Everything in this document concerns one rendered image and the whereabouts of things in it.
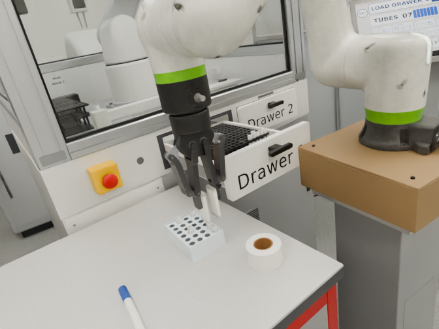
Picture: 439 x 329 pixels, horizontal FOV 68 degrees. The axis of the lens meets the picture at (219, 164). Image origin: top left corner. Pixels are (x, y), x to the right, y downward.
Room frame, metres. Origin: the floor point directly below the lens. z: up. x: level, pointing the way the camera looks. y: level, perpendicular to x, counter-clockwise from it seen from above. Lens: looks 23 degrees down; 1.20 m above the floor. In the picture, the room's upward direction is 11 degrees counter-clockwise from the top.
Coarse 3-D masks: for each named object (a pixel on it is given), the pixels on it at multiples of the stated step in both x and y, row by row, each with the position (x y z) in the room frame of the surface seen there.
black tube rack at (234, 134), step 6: (216, 126) 1.03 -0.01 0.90; (222, 126) 1.02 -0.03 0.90; (228, 126) 1.00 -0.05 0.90; (234, 126) 0.99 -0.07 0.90; (216, 132) 0.97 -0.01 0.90; (222, 132) 0.96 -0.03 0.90; (228, 132) 0.95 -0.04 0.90; (234, 132) 0.93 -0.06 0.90; (240, 132) 0.92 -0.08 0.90; (246, 132) 0.91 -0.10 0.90; (228, 138) 0.88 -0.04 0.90; (234, 138) 0.87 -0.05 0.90; (240, 138) 0.86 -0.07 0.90; (246, 138) 0.86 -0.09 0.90; (228, 144) 0.83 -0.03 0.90; (234, 144) 0.82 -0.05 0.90; (246, 144) 0.88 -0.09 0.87; (234, 150) 0.86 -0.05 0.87
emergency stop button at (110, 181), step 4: (108, 176) 0.78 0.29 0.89; (112, 176) 0.79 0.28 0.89; (116, 176) 0.80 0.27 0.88; (104, 180) 0.78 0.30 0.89; (108, 180) 0.78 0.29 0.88; (112, 180) 0.78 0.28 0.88; (116, 180) 0.79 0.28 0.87; (104, 184) 0.77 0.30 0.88; (108, 184) 0.78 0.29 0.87; (112, 184) 0.78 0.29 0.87; (116, 184) 0.79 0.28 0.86; (108, 188) 0.78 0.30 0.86
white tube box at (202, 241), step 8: (184, 216) 0.68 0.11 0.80; (200, 216) 0.66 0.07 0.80; (168, 224) 0.65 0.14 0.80; (176, 224) 0.65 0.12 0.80; (184, 224) 0.64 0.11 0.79; (192, 224) 0.64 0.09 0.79; (200, 224) 0.63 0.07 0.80; (168, 232) 0.64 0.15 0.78; (176, 232) 0.61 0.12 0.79; (184, 232) 0.61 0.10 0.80; (200, 232) 0.60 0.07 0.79; (208, 232) 0.59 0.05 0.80; (216, 232) 0.58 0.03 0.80; (176, 240) 0.60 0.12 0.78; (184, 240) 0.58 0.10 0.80; (192, 240) 0.57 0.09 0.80; (200, 240) 0.58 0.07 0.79; (208, 240) 0.57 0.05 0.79; (216, 240) 0.58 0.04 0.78; (224, 240) 0.58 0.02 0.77; (184, 248) 0.57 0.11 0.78; (192, 248) 0.55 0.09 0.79; (200, 248) 0.55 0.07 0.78; (208, 248) 0.56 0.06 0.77; (216, 248) 0.57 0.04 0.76; (192, 256) 0.54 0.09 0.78; (200, 256) 0.55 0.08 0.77
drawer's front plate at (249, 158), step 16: (288, 128) 0.79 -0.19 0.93; (304, 128) 0.80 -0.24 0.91; (256, 144) 0.71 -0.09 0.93; (272, 144) 0.74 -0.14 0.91; (240, 160) 0.68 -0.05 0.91; (256, 160) 0.71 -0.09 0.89; (272, 160) 0.74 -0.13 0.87; (288, 160) 0.76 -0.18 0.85; (240, 176) 0.68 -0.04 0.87; (256, 176) 0.70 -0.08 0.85; (272, 176) 0.73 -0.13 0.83; (240, 192) 0.67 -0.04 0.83
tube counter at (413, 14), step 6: (432, 6) 1.33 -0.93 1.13; (438, 6) 1.32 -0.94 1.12; (402, 12) 1.35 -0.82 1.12; (408, 12) 1.35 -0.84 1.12; (414, 12) 1.34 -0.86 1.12; (420, 12) 1.33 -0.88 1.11; (426, 12) 1.32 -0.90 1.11; (432, 12) 1.31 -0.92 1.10; (438, 12) 1.30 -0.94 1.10; (402, 18) 1.34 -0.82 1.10; (408, 18) 1.33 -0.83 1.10; (414, 18) 1.32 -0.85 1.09
